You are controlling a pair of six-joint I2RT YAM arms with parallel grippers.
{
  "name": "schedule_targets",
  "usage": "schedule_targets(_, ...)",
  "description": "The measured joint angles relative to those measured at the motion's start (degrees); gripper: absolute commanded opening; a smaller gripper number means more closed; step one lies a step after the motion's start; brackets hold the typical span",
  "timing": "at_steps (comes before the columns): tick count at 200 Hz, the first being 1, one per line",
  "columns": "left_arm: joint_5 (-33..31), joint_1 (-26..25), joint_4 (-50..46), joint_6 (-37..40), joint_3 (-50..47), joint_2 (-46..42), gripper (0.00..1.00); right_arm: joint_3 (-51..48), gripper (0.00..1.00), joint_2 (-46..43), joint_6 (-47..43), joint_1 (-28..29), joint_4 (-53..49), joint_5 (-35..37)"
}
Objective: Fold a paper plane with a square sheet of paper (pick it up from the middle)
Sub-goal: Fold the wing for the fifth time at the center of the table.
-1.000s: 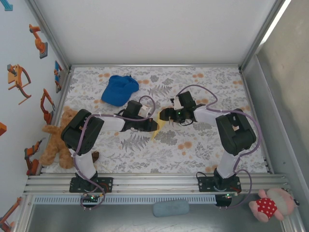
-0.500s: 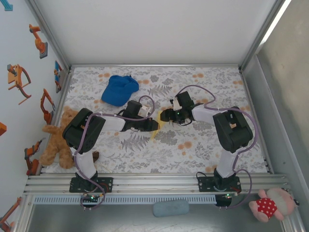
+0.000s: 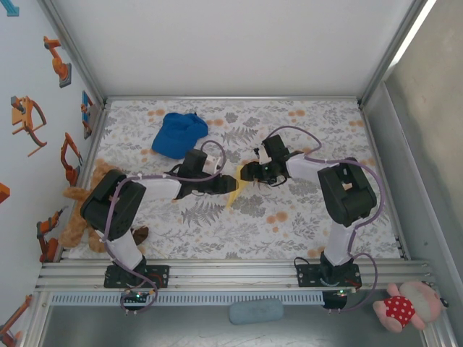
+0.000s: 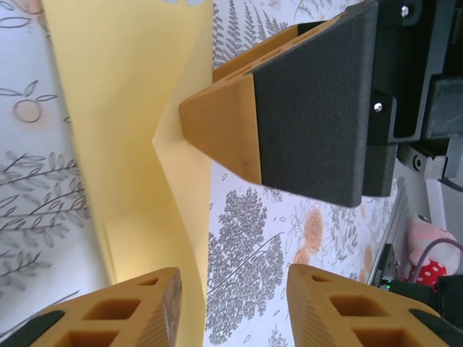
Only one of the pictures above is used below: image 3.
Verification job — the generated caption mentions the yellow paper sheet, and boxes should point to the yellow paper sheet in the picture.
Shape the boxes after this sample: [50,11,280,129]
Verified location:
[224,164,251,210]

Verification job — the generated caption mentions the floral patterned table mat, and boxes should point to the floral patterned table mat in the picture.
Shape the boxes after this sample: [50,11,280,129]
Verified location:
[67,99,402,260]

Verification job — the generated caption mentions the blue baseball cap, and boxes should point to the blue baseball cap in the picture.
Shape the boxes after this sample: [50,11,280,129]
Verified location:
[150,111,210,160]

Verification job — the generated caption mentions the grey-blue oblong sponge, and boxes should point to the grey-blue oblong sponge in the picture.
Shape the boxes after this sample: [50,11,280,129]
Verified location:
[228,298,285,325]

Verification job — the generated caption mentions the brown teddy bear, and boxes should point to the brown teddy bear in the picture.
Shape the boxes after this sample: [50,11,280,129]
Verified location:
[57,158,150,254]

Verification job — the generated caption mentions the blue and orange sticker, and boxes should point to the blue and orange sticker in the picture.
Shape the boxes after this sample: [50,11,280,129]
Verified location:
[80,90,94,140]

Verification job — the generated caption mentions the pink polka dot plush toy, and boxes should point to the pink polka dot plush toy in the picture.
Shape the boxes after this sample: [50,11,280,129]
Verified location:
[372,280,450,333]

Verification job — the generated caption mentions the orange gripper claw sticker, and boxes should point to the orange gripper claw sticker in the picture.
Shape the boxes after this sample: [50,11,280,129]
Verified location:
[9,95,48,158]

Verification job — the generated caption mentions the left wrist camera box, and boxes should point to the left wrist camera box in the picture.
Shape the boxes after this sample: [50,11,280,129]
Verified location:
[182,149,222,179]

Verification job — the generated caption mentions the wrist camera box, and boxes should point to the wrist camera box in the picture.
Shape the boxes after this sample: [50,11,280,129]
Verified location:
[182,149,222,179]
[257,134,291,164]

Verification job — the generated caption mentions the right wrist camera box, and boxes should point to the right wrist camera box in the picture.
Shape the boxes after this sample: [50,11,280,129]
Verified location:
[257,134,291,164]

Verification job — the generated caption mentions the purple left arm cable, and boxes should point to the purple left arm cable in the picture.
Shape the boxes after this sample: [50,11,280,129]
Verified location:
[103,140,227,316]

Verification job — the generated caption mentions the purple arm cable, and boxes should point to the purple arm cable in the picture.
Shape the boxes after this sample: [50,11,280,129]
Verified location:
[103,140,227,316]
[269,125,385,314]

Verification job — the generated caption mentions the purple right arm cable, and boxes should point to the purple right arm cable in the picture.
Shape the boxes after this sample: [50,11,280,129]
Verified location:
[269,125,385,314]

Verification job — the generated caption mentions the aluminium front rail frame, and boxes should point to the aluminium front rail frame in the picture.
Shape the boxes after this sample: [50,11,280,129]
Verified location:
[34,258,435,292]

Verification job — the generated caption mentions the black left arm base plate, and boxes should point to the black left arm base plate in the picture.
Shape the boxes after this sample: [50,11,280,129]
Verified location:
[103,263,171,289]

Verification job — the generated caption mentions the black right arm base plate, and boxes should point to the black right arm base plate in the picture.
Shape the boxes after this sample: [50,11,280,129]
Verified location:
[295,262,362,288]

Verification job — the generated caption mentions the white slotted cable duct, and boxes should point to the white slotted cable duct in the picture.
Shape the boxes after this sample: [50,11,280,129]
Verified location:
[50,291,325,307]

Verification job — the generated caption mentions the aluminium table side rail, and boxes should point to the aluminium table side rail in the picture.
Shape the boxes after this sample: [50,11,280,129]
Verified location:
[59,103,111,261]

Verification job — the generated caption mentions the aluminium corner post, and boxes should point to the aluminium corner post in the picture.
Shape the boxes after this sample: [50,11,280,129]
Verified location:
[38,0,109,106]
[357,0,431,106]

